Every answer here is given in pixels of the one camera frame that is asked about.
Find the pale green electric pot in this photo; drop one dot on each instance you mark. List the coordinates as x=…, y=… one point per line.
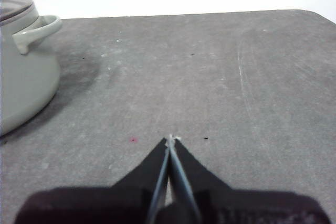
x=26, y=77

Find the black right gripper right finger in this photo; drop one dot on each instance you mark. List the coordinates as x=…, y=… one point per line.
x=236, y=208

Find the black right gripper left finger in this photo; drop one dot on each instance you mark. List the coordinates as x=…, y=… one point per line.
x=105, y=205

